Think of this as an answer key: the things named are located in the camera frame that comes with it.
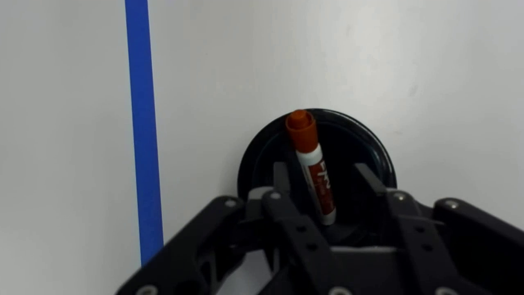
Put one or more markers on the dark teal speckled mug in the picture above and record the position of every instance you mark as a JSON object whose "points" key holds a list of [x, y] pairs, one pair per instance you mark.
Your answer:
{"points": [[349, 141]]}

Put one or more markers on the long blue tape strip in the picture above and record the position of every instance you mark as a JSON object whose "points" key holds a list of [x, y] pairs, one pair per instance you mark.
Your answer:
{"points": [[143, 136]]}

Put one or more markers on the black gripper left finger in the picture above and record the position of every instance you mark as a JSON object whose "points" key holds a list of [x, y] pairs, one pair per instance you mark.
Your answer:
{"points": [[283, 239]]}

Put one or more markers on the red dry-erase marker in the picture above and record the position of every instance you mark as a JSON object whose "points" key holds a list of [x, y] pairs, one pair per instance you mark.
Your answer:
{"points": [[319, 180]]}

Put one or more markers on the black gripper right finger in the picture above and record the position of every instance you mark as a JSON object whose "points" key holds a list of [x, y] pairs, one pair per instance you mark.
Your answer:
{"points": [[452, 246]]}

